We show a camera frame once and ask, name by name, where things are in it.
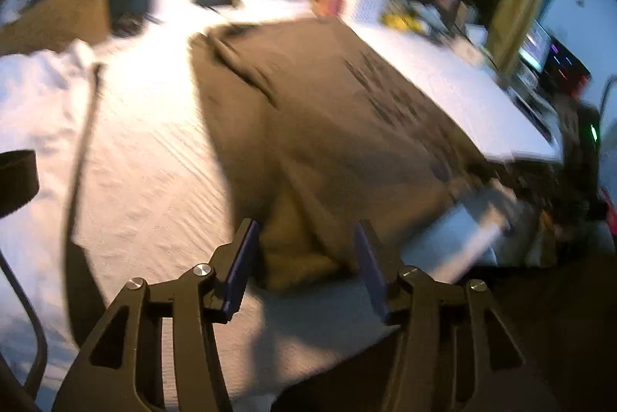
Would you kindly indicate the folded white paper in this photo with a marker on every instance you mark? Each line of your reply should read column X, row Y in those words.
column 476, row 36

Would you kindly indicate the yellow cloth item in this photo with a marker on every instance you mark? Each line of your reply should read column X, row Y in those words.
column 400, row 20

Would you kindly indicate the brown t-shirt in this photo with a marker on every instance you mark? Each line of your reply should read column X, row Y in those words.
column 328, row 127

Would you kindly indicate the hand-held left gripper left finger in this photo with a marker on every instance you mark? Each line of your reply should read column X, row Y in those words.
column 241, row 267

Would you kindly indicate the person's dark pants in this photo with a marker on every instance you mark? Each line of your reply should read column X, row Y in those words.
column 554, row 320

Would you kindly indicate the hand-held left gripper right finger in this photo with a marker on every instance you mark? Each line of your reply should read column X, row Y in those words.
column 371, row 267

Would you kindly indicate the cardboard box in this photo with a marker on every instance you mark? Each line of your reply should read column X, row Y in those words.
column 58, row 16

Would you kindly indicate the yellow-lidded jar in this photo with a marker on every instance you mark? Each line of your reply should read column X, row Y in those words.
column 330, row 4

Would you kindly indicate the black fabric loop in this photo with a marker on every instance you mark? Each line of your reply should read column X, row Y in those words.
column 17, row 183

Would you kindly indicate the black device coloured lights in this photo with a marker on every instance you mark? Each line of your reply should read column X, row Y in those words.
column 566, row 65

